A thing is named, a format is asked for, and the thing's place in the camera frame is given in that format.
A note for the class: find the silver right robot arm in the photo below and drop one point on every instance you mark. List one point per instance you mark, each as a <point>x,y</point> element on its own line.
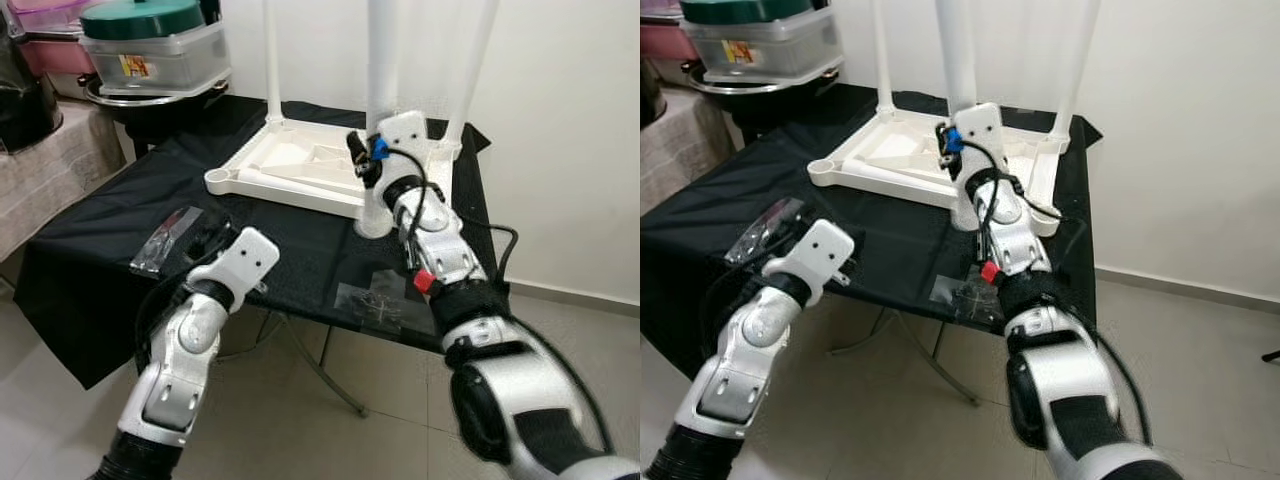
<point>520,400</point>
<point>1060,400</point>

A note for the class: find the white plastic table top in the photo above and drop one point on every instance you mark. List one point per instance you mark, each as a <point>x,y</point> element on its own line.
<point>900,145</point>
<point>300,150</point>

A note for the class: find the black wok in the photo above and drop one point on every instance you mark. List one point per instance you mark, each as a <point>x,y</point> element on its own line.
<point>760,98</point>
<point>150,110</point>

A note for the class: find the clear plastic storage box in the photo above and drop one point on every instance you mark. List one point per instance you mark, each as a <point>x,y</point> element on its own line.
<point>160,65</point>
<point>770,50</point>

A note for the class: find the clear plastic wrapper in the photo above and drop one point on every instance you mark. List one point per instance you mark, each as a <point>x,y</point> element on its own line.
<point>165,240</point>
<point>765,230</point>

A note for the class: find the black table cloth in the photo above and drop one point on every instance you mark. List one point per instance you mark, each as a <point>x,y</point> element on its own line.
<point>700,230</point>
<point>100,260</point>

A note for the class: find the beige cloth covered bench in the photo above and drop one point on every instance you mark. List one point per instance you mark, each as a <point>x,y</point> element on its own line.
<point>680,150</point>
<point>50,180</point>

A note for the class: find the black bag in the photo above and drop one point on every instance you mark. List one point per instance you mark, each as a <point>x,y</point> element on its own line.
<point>650,100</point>
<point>25,100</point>

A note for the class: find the pink plastic box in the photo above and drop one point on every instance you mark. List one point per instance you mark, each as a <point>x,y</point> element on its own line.
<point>665,40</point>
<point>55,55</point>

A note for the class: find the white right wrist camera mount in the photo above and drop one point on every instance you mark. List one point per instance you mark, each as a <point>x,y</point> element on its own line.
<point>982,122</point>
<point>405,130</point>

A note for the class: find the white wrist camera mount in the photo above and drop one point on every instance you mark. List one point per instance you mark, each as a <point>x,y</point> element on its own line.
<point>815,250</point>
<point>405,130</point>
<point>982,122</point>
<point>245,258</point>

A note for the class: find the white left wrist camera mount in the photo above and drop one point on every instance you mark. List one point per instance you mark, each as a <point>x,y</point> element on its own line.
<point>815,250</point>
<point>245,258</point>

